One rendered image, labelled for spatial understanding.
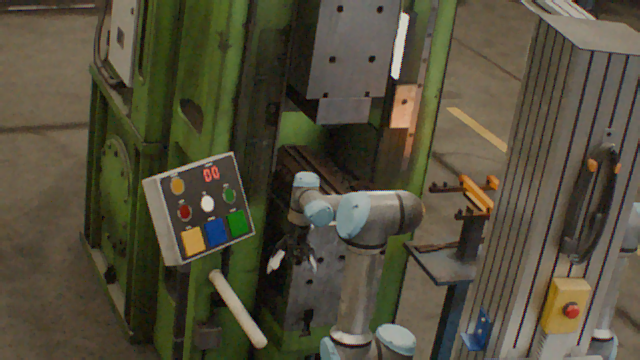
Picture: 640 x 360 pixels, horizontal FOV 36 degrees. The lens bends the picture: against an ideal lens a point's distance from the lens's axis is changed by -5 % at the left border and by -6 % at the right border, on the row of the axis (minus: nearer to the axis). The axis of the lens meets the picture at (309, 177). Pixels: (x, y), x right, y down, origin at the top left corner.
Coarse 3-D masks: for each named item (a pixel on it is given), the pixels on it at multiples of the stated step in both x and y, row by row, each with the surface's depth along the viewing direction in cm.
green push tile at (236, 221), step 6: (240, 210) 333; (228, 216) 329; (234, 216) 331; (240, 216) 333; (228, 222) 329; (234, 222) 331; (240, 222) 333; (234, 228) 331; (240, 228) 332; (246, 228) 334; (234, 234) 330; (240, 234) 332
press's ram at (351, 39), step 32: (320, 0) 327; (352, 0) 331; (384, 0) 336; (320, 32) 332; (352, 32) 337; (384, 32) 342; (320, 64) 337; (352, 64) 343; (384, 64) 348; (320, 96) 343; (352, 96) 348
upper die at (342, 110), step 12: (288, 84) 365; (288, 96) 366; (300, 96) 357; (324, 96) 346; (300, 108) 357; (312, 108) 349; (324, 108) 346; (336, 108) 348; (348, 108) 350; (360, 108) 352; (312, 120) 349; (324, 120) 348; (336, 120) 350; (348, 120) 352; (360, 120) 354
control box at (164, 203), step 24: (192, 168) 322; (168, 192) 313; (192, 192) 320; (216, 192) 328; (240, 192) 335; (168, 216) 312; (192, 216) 319; (216, 216) 327; (168, 240) 315; (168, 264) 318
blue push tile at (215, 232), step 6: (210, 222) 323; (216, 222) 325; (222, 222) 327; (210, 228) 323; (216, 228) 325; (222, 228) 327; (210, 234) 323; (216, 234) 325; (222, 234) 326; (210, 240) 322; (216, 240) 324; (222, 240) 326; (210, 246) 323
